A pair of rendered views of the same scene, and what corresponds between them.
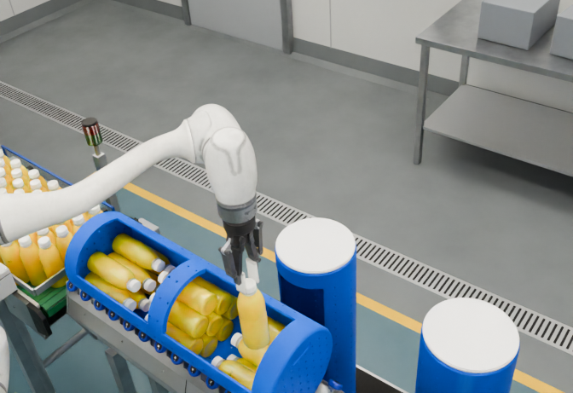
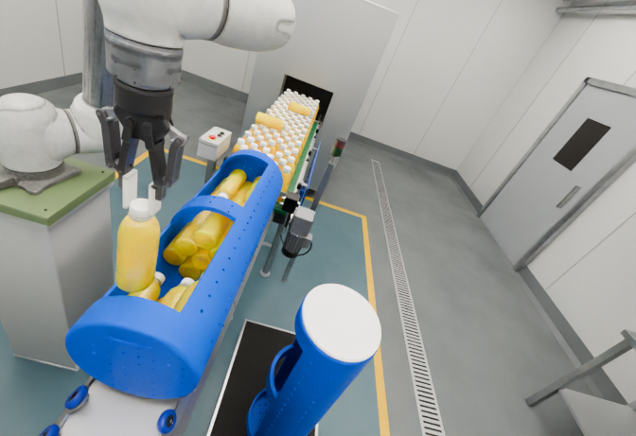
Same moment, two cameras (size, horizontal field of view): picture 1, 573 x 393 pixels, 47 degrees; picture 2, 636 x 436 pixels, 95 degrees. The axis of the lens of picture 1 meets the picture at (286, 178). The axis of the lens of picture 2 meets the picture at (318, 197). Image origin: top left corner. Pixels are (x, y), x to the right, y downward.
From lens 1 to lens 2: 1.39 m
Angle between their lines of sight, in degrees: 36
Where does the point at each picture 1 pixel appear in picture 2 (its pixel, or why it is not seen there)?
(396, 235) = (456, 418)
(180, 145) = not seen: outside the picture
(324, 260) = (326, 334)
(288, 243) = (329, 294)
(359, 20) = (582, 293)
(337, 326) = (293, 393)
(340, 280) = (320, 364)
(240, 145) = not seen: outside the picture
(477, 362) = not seen: outside the picture
